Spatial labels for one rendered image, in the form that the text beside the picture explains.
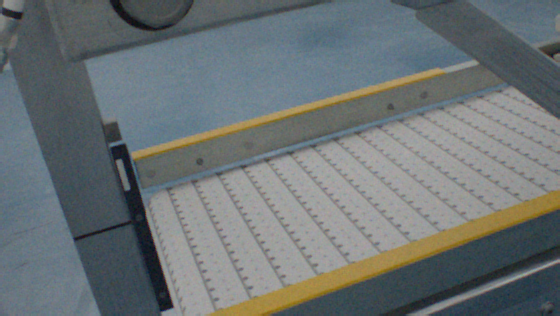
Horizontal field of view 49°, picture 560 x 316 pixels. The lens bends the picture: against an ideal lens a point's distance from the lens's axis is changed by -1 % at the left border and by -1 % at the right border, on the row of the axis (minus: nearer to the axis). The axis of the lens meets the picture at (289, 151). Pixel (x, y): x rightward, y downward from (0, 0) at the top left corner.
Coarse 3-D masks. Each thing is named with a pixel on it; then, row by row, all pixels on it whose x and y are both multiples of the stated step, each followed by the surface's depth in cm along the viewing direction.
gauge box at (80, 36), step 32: (64, 0) 23; (96, 0) 23; (224, 0) 25; (256, 0) 25; (288, 0) 26; (320, 0) 26; (64, 32) 23; (96, 32) 24; (128, 32) 24; (160, 32) 24; (192, 32) 25
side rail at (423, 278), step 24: (552, 216) 41; (480, 240) 39; (504, 240) 40; (528, 240) 41; (552, 240) 42; (408, 264) 38; (432, 264) 38; (456, 264) 39; (480, 264) 40; (504, 264) 41; (360, 288) 37; (384, 288) 38; (408, 288) 39; (432, 288) 39; (288, 312) 36; (312, 312) 37; (336, 312) 37; (360, 312) 38; (384, 312) 39
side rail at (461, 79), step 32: (480, 64) 67; (384, 96) 65; (416, 96) 66; (448, 96) 68; (256, 128) 61; (288, 128) 62; (320, 128) 63; (160, 160) 59; (192, 160) 60; (224, 160) 61
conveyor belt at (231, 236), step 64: (384, 128) 65; (448, 128) 62; (512, 128) 60; (192, 192) 58; (256, 192) 56; (320, 192) 54; (384, 192) 53; (448, 192) 51; (512, 192) 50; (192, 256) 48; (256, 256) 47; (320, 256) 46
